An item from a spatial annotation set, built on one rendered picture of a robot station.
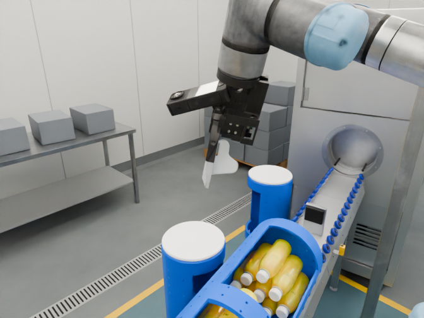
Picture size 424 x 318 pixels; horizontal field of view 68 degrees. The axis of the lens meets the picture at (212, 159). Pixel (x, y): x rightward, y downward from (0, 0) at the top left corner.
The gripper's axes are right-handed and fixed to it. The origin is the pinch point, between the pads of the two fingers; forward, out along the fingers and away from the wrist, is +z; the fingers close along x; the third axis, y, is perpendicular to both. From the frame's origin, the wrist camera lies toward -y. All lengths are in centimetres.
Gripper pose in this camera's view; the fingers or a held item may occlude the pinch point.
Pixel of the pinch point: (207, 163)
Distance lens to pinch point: 63.3
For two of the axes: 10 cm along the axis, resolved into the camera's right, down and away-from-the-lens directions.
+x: 1.0, -5.9, 8.0
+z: -1.6, 7.8, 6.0
